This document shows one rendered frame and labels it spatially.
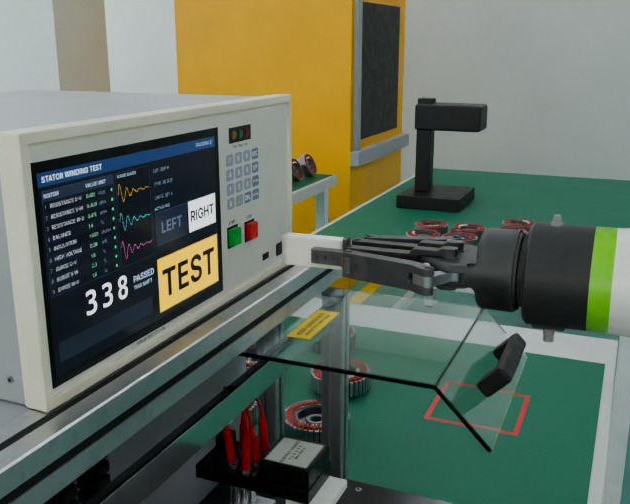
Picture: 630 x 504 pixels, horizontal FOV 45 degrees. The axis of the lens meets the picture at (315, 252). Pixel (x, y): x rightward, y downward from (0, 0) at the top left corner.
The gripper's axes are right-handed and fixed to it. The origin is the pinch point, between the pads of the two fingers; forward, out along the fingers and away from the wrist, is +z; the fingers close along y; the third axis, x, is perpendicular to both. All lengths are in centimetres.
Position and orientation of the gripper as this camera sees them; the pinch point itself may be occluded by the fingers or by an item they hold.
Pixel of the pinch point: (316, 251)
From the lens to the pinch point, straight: 76.3
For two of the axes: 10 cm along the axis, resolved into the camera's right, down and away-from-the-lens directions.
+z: -9.2, -0.9, 3.7
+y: 3.9, -2.5, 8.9
